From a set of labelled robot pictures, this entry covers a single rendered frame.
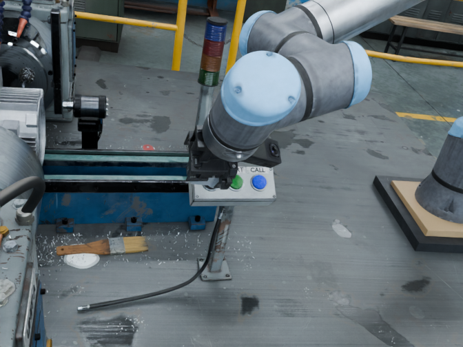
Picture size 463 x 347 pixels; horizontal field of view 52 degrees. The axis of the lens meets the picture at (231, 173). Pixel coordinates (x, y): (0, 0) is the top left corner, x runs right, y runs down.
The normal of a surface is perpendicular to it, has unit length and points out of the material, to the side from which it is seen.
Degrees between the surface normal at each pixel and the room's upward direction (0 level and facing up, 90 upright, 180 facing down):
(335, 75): 52
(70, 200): 90
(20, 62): 90
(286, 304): 0
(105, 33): 90
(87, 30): 90
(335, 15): 59
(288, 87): 38
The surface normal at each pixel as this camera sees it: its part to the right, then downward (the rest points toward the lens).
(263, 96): 0.18, -0.30
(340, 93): 0.47, 0.47
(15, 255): 0.17, -0.82
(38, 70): 0.22, 0.57
